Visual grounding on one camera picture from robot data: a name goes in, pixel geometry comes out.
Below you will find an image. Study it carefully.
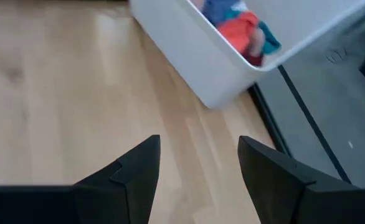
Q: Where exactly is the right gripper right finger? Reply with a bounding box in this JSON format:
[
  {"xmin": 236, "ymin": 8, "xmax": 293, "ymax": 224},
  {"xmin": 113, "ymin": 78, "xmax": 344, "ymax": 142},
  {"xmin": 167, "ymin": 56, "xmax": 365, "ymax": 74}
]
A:
[{"xmin": 237, "ymin": 135, "xmax": 365, "ymax": 224}]

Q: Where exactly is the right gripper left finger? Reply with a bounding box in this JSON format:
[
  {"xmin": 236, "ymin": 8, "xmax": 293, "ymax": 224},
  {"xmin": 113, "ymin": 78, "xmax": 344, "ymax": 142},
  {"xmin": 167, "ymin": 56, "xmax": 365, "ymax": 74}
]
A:
[{"xmin": 0, "ymin": 134, "xmax": 161, "ymax": 224}]

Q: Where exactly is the maroon white teal sock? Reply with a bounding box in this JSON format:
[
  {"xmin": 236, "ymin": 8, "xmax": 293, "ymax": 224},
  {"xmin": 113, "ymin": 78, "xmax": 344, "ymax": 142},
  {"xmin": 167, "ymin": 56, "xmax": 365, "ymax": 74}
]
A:
[{"xmin": 222, "ymin": 9, "xmax": 282, "ymax": 56}]

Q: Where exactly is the light pink sock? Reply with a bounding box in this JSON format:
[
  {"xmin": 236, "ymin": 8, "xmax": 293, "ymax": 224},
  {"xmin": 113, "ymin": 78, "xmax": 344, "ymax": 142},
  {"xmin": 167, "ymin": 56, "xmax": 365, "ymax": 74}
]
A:
[{"xmin": 247, "ymin": 27, "xmax": 267, "ymax": 58}]

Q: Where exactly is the coral sock with white tag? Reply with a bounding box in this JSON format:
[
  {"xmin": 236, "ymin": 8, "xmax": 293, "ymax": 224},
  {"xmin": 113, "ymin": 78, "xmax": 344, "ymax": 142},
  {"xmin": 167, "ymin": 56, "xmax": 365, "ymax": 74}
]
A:
[{"xmin": 216, "ymin": 11, "xmax": 260, "ymax": 54}]

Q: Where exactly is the purple sock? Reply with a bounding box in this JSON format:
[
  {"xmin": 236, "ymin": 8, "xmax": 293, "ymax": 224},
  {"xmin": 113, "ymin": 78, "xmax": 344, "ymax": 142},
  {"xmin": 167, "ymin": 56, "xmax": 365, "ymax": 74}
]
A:
[{"xmin": 201, "ymin": 0, "xmax": 249, "ymax": 26}]

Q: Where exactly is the white plastic bin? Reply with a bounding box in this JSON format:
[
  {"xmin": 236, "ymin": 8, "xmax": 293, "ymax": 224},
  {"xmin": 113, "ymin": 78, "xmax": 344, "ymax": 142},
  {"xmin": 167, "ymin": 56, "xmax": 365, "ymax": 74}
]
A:
[{"xmin": 128, "ymin": 0, "xmax": 365, "ymax": 110}]

